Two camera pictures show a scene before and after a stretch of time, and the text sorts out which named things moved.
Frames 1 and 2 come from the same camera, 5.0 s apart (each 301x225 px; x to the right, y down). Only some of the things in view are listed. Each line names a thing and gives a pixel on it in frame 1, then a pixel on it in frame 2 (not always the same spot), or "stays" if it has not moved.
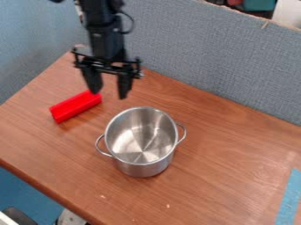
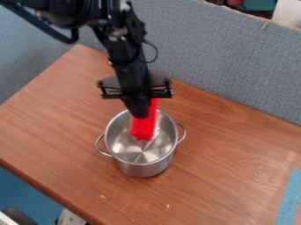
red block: [75, 105] → [142, 127]
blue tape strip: [292, 199] stays
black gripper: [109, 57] → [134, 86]
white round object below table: [70, 219] stays
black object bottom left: [18, 216] stays
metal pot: [141, 140] stays
